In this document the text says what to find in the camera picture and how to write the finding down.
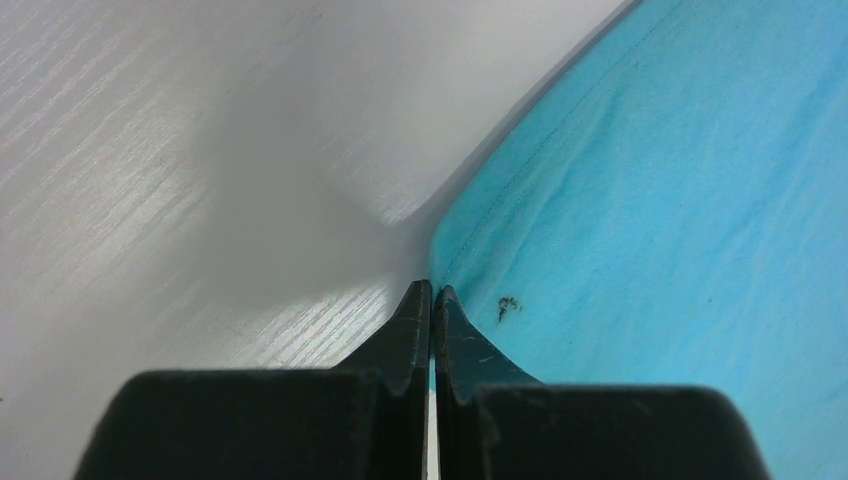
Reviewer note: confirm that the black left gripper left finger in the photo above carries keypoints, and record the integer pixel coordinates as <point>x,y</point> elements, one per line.
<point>365,418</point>

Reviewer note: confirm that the cyan t-shirt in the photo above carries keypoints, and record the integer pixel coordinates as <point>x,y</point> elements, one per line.
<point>674,211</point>

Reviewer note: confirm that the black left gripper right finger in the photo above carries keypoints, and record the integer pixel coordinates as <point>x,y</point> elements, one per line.
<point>495,421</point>

